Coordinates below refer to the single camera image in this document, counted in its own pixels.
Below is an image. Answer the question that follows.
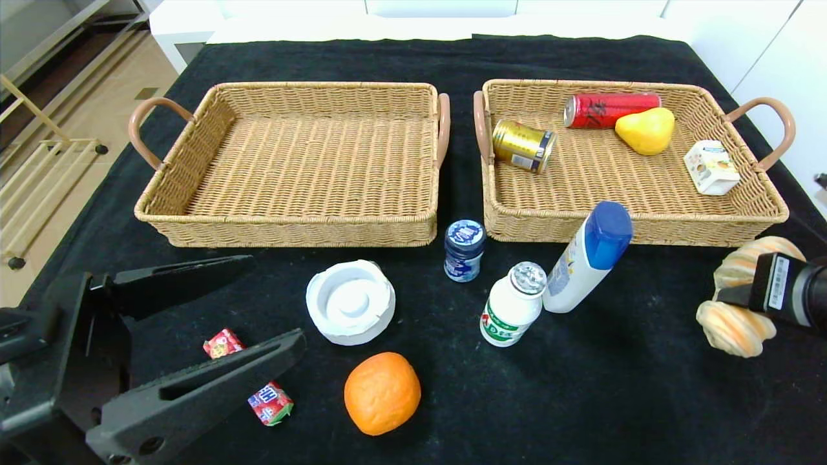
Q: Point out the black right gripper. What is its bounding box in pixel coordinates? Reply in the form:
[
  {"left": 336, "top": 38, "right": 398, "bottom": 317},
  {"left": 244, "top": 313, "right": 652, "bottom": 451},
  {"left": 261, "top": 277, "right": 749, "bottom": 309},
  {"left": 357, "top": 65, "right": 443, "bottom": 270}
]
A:
[{"left": 716, "top": 252, "right": 827, "bottom": 327}]

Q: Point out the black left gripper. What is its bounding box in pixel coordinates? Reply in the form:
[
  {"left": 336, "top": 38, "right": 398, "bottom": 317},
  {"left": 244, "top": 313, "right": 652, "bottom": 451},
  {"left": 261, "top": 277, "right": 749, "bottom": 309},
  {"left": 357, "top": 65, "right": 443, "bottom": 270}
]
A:
[{"left": 0, "top": 254, "right": 289, "bottom": 465}]

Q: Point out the striped spiral bread roll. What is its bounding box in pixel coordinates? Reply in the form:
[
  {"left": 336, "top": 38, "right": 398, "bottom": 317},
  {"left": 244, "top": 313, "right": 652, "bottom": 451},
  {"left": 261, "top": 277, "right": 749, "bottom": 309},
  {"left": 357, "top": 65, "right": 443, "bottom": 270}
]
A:
[{"left": 696, "top": 236, "right": 806, "bottom": 358}]

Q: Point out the white lotion bottle blue cap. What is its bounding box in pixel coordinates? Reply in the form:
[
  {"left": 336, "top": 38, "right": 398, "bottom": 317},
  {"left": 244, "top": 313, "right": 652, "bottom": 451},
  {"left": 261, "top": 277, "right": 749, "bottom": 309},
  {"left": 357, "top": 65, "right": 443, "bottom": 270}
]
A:
[{"left": 541, "top": 201, "right": 634, "bottom": 314}]

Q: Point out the white yogurt bottle green label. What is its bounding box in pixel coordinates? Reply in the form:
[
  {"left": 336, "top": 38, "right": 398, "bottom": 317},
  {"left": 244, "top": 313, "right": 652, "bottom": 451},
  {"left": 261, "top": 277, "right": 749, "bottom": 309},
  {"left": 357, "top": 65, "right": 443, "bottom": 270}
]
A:
[{"left": 479, "top": 261, "right": 547, "bottom": 348}]

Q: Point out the red candy pack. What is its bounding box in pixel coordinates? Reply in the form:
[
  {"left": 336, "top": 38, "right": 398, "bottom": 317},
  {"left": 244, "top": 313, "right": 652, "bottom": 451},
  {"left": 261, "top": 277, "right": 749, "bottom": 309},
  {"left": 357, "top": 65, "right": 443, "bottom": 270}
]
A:
[{"left": 203, "top": 328, "right": 295, "bottom": 427}]

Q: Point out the small white carton box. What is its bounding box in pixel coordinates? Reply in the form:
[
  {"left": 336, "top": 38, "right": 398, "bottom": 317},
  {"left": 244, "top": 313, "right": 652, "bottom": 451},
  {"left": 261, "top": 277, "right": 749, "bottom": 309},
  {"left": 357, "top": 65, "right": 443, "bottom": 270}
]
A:
[{"left": 684, "top": 140, "right": 741, "bottom": 196}]

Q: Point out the white round ashtray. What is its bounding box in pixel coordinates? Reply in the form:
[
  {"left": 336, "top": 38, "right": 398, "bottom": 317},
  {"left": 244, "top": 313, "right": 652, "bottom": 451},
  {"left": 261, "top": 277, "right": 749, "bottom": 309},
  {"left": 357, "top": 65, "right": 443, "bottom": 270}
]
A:
[{"left": 306, "top": 260, "right": 396, "bottom": 346}]

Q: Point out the yellow pear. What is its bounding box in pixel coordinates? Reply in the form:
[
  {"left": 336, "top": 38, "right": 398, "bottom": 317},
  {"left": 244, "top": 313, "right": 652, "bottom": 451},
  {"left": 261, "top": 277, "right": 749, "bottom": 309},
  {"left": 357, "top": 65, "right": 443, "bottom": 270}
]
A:
[{"left": 614, "top": 107, "right": 676, "bottom": 156}]

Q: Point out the orange fruit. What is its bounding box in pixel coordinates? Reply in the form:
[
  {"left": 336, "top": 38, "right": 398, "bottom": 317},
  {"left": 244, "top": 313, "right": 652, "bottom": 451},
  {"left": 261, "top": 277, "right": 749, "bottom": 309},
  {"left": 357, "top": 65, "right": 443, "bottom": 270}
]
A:
[{"left": 344, "top": 352, "right": 422, "bottom": 437}]

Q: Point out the light wooden slatted rack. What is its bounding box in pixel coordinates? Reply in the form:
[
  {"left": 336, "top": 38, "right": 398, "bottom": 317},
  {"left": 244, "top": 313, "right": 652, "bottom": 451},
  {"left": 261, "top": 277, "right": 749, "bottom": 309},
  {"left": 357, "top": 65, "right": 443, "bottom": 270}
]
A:
[{"left": 0, "top": 74, "right": 109, "bottom": 271}]

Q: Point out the red soda can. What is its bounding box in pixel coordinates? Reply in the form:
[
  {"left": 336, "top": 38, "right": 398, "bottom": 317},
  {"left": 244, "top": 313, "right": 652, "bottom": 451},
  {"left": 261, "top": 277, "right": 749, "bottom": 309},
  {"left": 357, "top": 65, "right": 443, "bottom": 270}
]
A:
[{"left": 563, "top": 92, "right": 662, "bottom": 130}]

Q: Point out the gold drink can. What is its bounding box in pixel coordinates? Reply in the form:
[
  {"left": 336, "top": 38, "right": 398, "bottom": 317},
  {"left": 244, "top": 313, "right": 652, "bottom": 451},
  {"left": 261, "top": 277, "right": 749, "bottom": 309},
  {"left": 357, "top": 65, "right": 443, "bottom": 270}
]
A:
[{"left": 492, "top": 119, "right": 557, "bottom": 174}]

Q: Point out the small blue lidded jar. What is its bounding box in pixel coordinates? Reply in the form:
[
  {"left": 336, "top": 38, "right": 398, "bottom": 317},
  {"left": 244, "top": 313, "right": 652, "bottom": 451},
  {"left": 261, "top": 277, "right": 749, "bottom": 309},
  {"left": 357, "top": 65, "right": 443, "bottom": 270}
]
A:
[{"left": 444, "top": 220, "right": 487, "bottom": 284}]

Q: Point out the grey metal shelf unit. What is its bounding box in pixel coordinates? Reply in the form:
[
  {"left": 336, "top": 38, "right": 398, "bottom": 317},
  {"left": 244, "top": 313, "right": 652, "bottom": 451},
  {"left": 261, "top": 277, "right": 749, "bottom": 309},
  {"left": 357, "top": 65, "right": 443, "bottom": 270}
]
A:
[{"left": 0, "top": 0, "right": 151, "bottom": 152}]

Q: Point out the wicker basket with brown handles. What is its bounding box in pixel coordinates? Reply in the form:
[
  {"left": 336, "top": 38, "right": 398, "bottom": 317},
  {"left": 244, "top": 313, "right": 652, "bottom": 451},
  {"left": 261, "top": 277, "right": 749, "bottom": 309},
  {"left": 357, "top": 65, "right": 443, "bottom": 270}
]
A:
[
  {"left": 128, "top": 81, "right": 451, "bottom": 249},
  {"left": 473, "top": 79, "right": 797, "bottom": 249}
]

